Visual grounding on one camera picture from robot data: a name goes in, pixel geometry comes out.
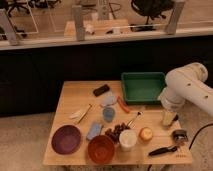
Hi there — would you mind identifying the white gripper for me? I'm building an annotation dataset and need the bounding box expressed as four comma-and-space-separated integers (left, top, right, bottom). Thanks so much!
158, 87, 182, 126

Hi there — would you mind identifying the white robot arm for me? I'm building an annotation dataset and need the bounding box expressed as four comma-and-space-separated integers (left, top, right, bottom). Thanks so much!
158, 62, 213, 126

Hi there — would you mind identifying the white paper cup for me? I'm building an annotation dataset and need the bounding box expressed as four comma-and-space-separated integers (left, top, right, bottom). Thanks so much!
119, 130, 137, 151

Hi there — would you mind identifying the blue round cup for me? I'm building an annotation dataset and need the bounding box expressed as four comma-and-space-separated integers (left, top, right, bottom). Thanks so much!
103, 107, 115, 122

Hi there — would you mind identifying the small dark metal clip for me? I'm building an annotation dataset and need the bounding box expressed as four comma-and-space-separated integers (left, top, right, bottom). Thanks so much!
172, 129, 188, 143

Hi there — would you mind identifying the yellow-orange apple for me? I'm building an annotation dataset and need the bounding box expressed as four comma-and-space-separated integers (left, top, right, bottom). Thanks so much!
139, 127, 153, 141

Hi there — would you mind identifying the metal spoon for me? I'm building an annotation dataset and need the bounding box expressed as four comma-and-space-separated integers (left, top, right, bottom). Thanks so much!
127, 111, 143, 127

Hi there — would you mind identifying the green plastic tray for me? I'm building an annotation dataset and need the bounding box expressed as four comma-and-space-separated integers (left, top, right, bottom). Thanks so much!
121, 72, 165, 105

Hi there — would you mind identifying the orange carrot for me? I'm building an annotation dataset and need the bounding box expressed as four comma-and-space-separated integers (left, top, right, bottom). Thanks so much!
117, 96, 130, 113

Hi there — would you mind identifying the bunch of dark grapes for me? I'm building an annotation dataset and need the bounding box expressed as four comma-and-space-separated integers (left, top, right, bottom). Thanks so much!
105, 123, 129, 143

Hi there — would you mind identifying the orange-red bowl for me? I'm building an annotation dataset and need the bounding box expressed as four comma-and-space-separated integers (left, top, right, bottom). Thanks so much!
87, 135, 115, 164

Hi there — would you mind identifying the purple bowl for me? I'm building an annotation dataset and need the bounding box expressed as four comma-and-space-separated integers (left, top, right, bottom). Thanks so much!
51, 125, 81, 155

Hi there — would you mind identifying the black office chair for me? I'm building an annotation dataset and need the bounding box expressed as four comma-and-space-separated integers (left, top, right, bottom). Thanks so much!
131, 0, 174, 25

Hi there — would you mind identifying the wooden bench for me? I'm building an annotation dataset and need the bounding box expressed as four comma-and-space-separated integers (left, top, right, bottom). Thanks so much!
64, 19, 131, 37

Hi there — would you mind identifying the black handled peeler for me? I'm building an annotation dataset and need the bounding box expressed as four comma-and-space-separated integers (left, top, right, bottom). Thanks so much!
148, 146, 178, 156

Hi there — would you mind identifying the black cable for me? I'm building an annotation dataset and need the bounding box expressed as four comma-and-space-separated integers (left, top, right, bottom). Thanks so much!
188, 122, 213, 151

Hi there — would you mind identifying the wooden handled brush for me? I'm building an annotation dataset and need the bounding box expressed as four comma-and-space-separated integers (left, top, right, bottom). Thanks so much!
76, 104, 92, 124

